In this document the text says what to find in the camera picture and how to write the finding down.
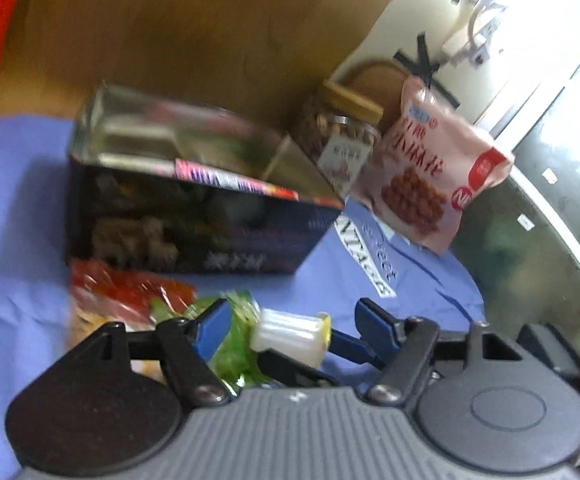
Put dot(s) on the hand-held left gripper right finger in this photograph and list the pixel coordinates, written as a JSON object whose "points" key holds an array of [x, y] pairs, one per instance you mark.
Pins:
{"points": [[375, 325]]}

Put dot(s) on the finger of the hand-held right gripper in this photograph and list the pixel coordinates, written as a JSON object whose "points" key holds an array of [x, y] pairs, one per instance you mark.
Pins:
{"points": [[290, 367], [350, 344]]}

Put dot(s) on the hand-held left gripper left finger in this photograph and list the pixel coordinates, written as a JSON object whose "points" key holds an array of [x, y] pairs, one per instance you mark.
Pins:
{"points": [[214, 330]]}

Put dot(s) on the green snack packet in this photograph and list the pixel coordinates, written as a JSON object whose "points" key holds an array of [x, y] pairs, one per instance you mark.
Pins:
{"points": [[235, 355]]}

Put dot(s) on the small white yellow bottle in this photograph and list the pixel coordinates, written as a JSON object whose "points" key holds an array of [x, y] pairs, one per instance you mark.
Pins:
{"points": [[290, 335]]}

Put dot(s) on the black printed box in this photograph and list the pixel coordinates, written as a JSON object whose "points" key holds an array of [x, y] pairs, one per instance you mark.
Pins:
{"points": [[194, 230]]}

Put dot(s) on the red snack packet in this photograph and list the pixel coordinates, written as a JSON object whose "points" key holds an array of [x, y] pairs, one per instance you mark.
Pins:
{"points": [[114, 290]]}

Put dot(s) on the pink snack bag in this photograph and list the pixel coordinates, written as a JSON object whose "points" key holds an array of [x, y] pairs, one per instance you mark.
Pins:
{"points": [[420, 180]]}

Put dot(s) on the pink striped snack packet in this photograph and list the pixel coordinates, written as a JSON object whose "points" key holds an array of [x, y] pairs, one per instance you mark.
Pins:
{"points": [[219, 177]]}

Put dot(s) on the nut jar with wooden lid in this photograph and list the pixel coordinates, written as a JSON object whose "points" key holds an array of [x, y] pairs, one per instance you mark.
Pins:
{"points": [[340, 135]]}

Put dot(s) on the blue printed cloth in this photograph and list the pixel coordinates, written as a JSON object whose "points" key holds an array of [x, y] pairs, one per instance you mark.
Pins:
{"points": [[14, 210]]}

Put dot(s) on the round wooden board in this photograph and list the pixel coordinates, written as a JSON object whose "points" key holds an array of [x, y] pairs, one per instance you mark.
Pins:
{"points": [[375, 80]]}

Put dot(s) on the white power strip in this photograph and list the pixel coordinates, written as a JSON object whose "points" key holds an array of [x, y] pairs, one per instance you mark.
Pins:
{"points": [[470, 45]]}

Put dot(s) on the large wooden board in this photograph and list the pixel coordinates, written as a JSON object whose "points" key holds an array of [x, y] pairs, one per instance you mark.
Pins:
{"points": [[194, 35]]}

